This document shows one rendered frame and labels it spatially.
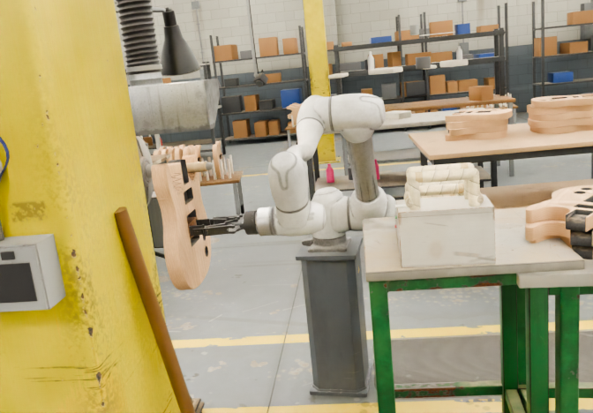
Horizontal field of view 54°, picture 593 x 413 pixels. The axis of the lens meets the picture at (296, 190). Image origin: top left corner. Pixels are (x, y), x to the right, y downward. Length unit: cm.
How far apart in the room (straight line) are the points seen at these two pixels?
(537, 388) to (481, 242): 51
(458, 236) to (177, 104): 90
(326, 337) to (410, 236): 115
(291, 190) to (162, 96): 47
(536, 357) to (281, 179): 94
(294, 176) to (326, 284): 111
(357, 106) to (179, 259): 87
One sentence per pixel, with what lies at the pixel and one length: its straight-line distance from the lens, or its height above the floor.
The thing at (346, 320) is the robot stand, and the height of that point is 38.
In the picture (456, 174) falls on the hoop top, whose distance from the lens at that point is 170.
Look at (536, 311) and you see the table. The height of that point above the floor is 77.
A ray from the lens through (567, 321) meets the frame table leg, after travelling 191.
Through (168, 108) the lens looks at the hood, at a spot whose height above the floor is 146.
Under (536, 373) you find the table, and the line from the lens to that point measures 197.
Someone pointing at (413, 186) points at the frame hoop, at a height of 117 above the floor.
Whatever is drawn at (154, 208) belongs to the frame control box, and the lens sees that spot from 221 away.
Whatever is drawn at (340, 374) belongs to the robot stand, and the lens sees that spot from 285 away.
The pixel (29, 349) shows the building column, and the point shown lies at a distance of 89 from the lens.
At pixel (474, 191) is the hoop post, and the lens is 172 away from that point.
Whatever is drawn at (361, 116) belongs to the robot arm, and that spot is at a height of 134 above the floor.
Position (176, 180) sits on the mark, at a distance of 180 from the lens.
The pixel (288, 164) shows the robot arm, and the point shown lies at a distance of 162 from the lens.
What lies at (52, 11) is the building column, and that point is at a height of 165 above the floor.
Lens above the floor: 156
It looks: 13 degrees down
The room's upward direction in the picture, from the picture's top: 6 degrees counter-clockwise
